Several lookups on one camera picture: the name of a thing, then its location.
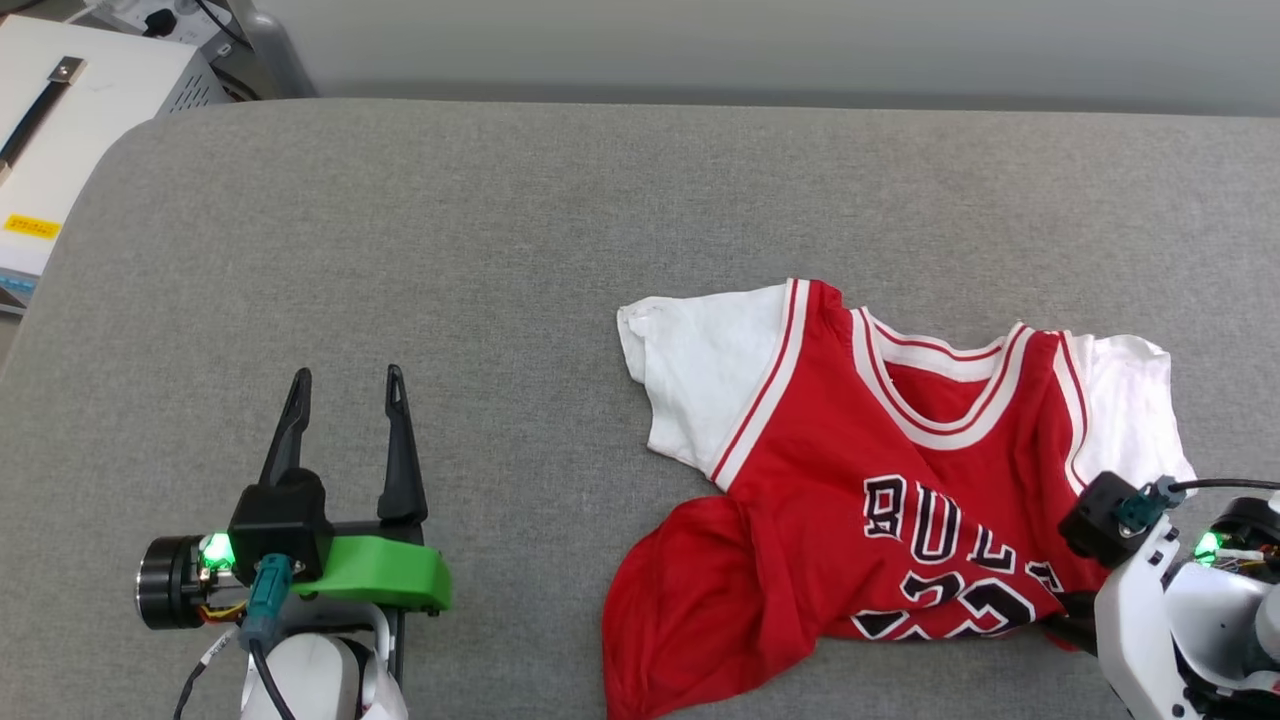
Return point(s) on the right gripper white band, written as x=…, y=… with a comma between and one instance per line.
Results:
x=1135, y=630

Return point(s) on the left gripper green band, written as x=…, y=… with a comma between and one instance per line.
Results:
x=385, y=575

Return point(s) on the red white basketball jersey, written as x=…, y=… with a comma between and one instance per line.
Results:
x=820, y=480

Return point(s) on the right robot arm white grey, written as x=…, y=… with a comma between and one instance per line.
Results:
x=1220, y=630

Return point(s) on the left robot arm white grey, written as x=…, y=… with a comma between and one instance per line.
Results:
x=310, y=680

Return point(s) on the yellow warning label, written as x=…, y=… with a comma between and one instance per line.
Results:
x=32, y=226

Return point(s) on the grey partition foot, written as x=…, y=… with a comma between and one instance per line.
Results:
x=280, y=60

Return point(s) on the white metal equipment box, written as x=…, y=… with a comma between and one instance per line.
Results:
x=110, y=110

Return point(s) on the white power strip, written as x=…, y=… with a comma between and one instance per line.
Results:
x=125, y=15

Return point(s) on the white partition panel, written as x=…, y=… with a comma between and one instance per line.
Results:
x=750, y=45

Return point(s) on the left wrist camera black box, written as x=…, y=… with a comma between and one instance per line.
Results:
x=280, y=520

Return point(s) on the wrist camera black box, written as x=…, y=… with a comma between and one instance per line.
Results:
x=280, y=520
x=1100, y=515

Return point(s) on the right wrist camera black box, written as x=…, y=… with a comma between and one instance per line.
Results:
x=1100, y=515

